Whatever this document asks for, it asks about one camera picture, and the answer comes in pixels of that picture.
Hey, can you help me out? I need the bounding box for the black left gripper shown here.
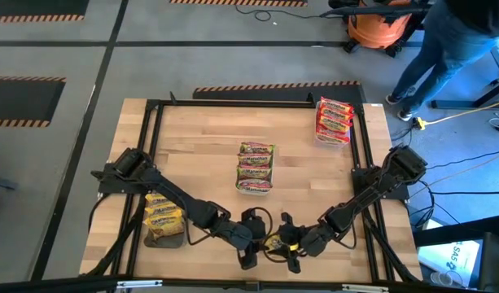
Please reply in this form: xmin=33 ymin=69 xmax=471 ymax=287
xmin=222 ymin=222 xmax=258 ymax=270

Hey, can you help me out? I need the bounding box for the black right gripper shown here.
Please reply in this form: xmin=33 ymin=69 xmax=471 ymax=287
xmin=287 ymin=223 xmax=335 ymax=273

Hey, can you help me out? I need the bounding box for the dark smoked plastic bin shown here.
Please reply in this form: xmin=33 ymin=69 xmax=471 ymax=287
xmin=142 ymin=194 xmax=190 ymax=250

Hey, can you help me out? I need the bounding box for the clear plastic bin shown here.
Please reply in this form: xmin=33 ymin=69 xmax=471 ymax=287
xmin=313 ymin=99 xmax=352 ymax=150

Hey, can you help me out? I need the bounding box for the white plastic bin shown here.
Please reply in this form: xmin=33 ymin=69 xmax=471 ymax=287
xmin=234 ymin=141 xmax=275 ymax=197

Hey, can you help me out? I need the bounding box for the clear plastic cup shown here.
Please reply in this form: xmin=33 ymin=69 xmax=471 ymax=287
xmin=430 ymin=270 xmax=453 ymax=288

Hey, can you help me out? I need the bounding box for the white printed board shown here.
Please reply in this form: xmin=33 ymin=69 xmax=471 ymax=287
xmin=415 ymin=239 xmax=482 ymax=286

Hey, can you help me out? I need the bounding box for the black hazard-striped floor mat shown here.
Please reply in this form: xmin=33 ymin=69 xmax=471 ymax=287
xmin=169 ymin=0 xmax=309 ymax=8
xmin=0 ymin=0 xmax=90 ymax=24
xmin=0 ymin=75 xmax=67 ymax=128
xmin=191 ymin=80 xmax=367 ymax=105

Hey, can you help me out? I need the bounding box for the black desk leg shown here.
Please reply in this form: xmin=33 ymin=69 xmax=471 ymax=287
xmin=431 ymin=75 xmax=499 ymax=110

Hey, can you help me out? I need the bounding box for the orange shop vacuum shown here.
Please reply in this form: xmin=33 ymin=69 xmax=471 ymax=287
xmin=328 ymin=0 xmax=431 ymax=59

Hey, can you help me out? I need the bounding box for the person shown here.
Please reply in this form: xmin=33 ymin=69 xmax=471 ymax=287
xmin=385 ymin=0 xmax=499 ymax=122

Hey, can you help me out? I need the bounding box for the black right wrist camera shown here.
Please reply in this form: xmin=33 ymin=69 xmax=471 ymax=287
xmin=279 ymin=211 xmax=304 ymax=244

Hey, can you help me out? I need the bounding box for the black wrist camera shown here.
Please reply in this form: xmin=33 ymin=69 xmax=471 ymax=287
xmin=240 ymin=208 xmax=267 ymax=242
xmin=279 ymin=211 xmax=304 ymax=244

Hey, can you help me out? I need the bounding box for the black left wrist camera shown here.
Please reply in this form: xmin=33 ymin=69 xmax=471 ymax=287
xmin=240 ymin=208 xmax=267 ymax=242

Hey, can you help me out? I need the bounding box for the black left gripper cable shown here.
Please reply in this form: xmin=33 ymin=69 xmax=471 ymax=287
xmin=248 ymin=206 xmax=275 ymax=242

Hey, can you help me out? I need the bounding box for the silver metal bracket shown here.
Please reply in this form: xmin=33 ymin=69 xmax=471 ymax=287
xmin=116 ymin=279 xmax=164 ymax=290
xmin=341 ymin=283 xmax=391 ymax=293

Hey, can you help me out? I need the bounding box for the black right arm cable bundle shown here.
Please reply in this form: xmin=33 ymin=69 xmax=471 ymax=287
xmin=361 ymin=199 xmax=421 ymax=284

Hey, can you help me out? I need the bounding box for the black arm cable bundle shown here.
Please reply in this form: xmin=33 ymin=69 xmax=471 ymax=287
xmin=81 ymin=194 xmax=148 ymax=278
xmin=361 ymin=199 xmax=421 ymax=284

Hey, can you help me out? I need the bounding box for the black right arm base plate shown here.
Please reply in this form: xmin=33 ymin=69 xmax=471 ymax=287
xmin=350 ymin=167 xmax=411 ymax=201

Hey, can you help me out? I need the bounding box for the black left arm cable bundle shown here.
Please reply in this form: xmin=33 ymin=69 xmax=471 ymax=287
xmin=81 ymin=194 xmax=148 ymax=278

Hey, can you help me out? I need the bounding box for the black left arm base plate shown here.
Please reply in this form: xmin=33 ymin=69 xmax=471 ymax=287
xmin=92 ymin=169 xmax=152 ymax=195

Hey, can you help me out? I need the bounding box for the black aluminium rig frame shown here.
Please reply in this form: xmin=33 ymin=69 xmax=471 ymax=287
xmin=80 ymin=92 xmax=423 ymax=293

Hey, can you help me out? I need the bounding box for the yellow extension cord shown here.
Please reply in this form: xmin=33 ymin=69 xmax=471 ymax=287
xmin=414 ymin=98 xmax=499 ymax=130

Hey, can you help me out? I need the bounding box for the thin black floor cable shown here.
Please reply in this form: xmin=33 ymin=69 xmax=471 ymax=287
xmin=234 ymin=3 xmax=327 ymax=22

